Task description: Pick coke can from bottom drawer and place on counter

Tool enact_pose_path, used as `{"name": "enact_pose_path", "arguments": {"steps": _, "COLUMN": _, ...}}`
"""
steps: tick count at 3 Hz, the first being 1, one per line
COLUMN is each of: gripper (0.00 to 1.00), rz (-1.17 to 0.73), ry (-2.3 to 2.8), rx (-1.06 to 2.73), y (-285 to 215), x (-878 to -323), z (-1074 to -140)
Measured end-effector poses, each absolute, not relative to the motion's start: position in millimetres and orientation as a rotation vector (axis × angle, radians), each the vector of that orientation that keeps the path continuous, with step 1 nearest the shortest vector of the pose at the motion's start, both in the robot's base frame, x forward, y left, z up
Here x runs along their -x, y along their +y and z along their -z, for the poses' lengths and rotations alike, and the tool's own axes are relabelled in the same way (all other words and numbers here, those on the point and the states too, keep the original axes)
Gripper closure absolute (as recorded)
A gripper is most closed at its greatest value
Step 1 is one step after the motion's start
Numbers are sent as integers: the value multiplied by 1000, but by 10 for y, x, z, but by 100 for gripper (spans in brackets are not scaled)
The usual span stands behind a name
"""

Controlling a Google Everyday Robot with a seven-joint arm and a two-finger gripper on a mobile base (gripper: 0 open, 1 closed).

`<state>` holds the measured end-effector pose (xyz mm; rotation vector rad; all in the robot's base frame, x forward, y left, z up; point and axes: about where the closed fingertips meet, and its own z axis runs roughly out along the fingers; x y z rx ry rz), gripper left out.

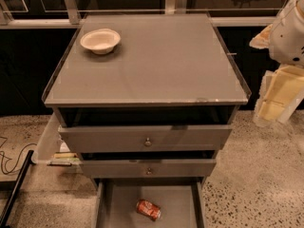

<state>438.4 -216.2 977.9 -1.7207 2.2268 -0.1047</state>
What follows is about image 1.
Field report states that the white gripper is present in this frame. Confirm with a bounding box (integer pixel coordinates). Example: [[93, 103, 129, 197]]
[[249, 0, 304, 127]]

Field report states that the white paper bowl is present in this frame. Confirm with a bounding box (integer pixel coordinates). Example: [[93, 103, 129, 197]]
[[80, 28, 121, 55]]

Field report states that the grey top drawer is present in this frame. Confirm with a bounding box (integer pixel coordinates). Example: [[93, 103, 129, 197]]
[[59, 124, 232, 153]]

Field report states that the red coke can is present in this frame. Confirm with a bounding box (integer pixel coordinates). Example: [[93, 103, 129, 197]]
[[136, 199, 161, 221]]

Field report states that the grey open bottom drawer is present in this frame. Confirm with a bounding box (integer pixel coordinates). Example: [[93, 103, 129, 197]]
[[92, 178, 208, 228]]

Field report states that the grey middle drawer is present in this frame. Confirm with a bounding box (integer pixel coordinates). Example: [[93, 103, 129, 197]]
[[80, 159, 216, 179]]

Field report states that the black cable on floor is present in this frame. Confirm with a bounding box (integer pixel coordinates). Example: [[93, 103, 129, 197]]
[[0, 136, 38, 176]]

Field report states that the metal railing frame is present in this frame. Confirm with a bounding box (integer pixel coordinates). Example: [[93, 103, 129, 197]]
[[1, 0, 290, 29]]

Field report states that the black metal bar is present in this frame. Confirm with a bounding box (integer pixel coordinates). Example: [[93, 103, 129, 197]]
[[0, 150, 34, 228]]

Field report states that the grey drawer cabinet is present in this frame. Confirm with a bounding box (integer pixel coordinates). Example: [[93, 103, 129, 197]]
[[41, 12, 253, 228]]

